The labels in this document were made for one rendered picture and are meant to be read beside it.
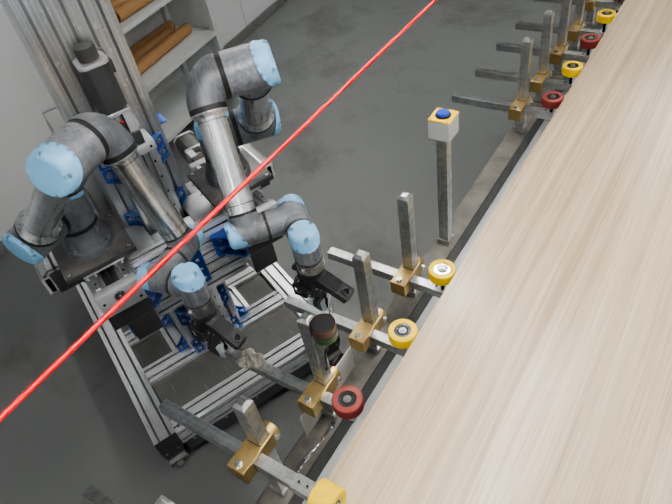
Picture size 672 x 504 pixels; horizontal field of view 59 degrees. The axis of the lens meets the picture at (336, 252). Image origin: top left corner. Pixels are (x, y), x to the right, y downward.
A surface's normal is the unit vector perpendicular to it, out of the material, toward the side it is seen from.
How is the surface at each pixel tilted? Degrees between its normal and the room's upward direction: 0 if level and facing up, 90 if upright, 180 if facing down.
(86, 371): 0
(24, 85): 90
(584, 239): 0
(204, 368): 0
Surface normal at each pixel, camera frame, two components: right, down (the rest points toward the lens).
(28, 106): 0.89, 0.22
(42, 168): -0.28, 0.64
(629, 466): -0.15, -0.70
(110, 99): 0.56, 0.52
